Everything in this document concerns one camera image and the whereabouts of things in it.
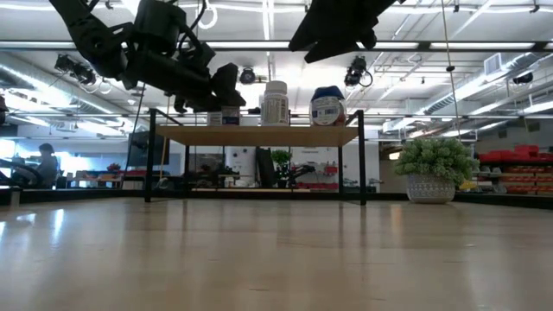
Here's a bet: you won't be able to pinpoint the large dark background screen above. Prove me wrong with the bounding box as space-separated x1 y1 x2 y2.
127 130 170 168

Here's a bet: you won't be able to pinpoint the pink bottle white cap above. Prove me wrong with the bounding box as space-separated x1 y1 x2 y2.
221 105 241 127

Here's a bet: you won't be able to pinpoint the black overhead camera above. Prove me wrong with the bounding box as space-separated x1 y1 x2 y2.
343 54 373 88

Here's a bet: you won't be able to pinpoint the blue-cap medicine bottle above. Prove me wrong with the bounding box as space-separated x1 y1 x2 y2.
309 85 347 128

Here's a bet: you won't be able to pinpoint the red storage bins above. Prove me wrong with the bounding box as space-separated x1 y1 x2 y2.
477 144 553 195

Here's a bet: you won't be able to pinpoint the green potted plant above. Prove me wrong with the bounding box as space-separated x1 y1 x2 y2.
392 136 480 205

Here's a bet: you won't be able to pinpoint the black ceiling-mounted device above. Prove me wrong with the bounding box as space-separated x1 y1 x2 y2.
54 54 99 86

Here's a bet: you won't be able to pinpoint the white background cabinet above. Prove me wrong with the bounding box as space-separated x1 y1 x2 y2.
224 146 257 187

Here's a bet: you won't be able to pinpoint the background work table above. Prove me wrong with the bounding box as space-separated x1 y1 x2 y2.
64 170 126 189

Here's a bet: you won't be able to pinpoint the large white-cap labelled bottle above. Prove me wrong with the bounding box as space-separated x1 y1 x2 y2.
260 79 290 127

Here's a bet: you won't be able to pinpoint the white air vent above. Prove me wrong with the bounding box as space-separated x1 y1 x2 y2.
483 52 503 77

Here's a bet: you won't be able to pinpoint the small green background plant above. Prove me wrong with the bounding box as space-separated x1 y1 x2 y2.
270 149 294 189

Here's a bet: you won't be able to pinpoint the person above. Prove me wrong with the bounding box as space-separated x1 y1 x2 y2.
25 142 60 189

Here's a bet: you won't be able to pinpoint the wooden shelf black legs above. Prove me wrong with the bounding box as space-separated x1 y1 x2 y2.
143 107 368 207

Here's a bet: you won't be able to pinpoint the black aluminium table frame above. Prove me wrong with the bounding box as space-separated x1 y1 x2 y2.
0 186 553 211

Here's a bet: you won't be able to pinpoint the yellow hanging cable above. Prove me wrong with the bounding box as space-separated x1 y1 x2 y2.
440 0 462 142

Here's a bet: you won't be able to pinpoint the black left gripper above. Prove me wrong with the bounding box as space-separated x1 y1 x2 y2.
122 42 247 114

